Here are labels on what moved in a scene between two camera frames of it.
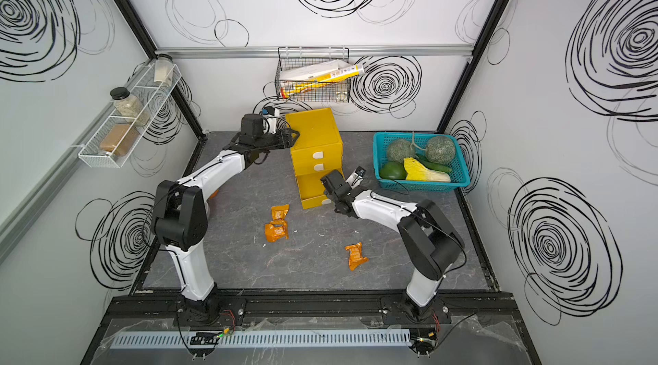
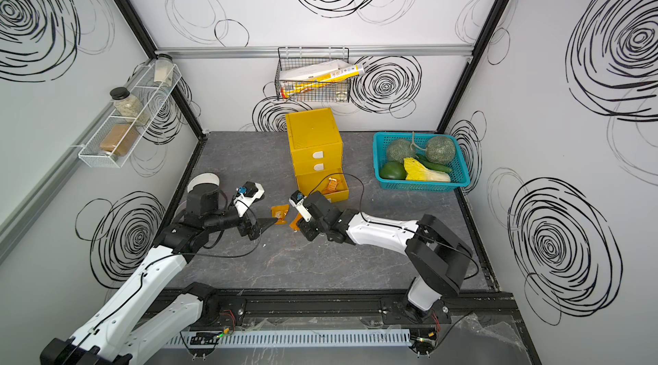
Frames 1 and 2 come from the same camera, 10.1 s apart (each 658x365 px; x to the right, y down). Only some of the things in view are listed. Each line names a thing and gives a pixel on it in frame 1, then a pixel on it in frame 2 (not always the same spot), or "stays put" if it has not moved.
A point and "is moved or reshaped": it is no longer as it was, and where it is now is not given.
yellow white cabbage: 417,171 stays put
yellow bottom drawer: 312,189 stays put
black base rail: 308,309 stays put
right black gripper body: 336,203 → 312,228
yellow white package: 301,79 stays put
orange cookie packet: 355,259 is moved or reshaped
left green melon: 400,149 stays put
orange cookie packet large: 276,230 → 296,218
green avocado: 393,170 stays put
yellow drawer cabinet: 317,152 stays put
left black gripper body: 276,142 → 246,228
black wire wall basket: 334,90 stays put
